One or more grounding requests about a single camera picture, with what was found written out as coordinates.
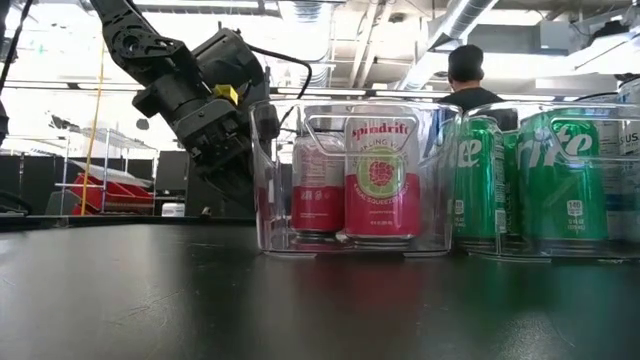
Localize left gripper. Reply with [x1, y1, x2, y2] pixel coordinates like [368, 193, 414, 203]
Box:
[171, 96, 282, 201]

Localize red white Spindrift can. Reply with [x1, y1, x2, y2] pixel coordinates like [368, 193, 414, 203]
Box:
[343, 115, 423, 242]
[290, 131, 347, 237]

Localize ceiling light strip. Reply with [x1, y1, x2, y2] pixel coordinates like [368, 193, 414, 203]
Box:
[269, 87, 369, 98]
[0, 80, 147, 93]
[373, 90, 451, 100]
[499, 92, 554, 103]

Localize red storage bins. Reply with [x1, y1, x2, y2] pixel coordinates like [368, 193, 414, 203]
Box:
[71, 172, 155, 217]

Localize person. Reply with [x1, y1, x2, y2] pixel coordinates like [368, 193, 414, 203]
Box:
[435, 43, 520, 132]

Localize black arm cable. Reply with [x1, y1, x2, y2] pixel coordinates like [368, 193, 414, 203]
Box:
[246, 43, 314, 100]

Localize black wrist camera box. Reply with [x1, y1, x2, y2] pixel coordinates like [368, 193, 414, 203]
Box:
[191, 26, 267, 107]

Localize silver ventilation duct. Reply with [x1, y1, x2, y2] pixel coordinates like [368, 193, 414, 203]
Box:
[287, 0, 335, 90]
[397, 0, 501, 94]

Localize metal wire rack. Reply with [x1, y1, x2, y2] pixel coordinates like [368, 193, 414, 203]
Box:
[53, 126, 160, 217]

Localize yellow cable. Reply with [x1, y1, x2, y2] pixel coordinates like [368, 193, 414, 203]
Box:
[79, 39, 108, 217]

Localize black low wall panel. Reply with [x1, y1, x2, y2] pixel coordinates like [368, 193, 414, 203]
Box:
[0, 153, 189, 217]

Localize black hanging cable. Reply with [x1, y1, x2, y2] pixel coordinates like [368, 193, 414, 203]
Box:
[0, 0, 35, 96]

